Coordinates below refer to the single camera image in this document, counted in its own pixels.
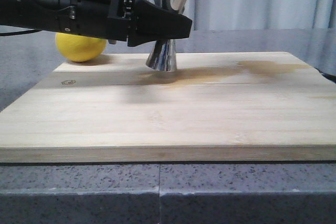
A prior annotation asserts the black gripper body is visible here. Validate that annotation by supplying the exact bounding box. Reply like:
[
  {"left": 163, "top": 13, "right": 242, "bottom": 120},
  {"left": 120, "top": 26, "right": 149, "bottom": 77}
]
[{"left": 59, "top": 0, "right": 129, "bottom": 41}]

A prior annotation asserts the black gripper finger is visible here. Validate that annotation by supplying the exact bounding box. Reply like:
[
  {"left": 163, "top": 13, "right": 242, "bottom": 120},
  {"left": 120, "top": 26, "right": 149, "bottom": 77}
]
[{"left": 128, "top": 0, "right": 192, "bottom": 47}]

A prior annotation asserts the steel double jigger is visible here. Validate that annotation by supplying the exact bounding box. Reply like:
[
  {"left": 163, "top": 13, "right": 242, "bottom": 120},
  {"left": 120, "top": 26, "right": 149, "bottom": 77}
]
[{"left": 146, "top": 0, "right": 187, "bottom": 72}]

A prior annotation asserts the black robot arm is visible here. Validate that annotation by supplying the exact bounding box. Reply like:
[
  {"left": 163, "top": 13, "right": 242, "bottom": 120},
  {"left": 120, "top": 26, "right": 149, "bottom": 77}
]
[{"left": 1, "top": 0, "right": 192, "bottom": 47}]

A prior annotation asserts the yellow lemon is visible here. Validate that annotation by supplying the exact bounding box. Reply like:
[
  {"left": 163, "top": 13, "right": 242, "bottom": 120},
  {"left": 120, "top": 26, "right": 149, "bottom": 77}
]
[{"left": 55, "top": 33, "right": 107, "bottom": 62}]

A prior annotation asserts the wooden cutting board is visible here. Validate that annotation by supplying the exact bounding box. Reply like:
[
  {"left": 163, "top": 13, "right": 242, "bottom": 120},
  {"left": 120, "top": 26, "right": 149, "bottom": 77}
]
[{"left": 1, "top": 52, "right": 335, "bottom": 163}]

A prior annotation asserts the black cable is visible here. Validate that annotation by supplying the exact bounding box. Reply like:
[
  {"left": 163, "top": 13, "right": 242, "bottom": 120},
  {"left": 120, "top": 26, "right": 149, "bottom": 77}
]
[{"left": 0, "top": 28, "right": 43, "bottom": 37}]

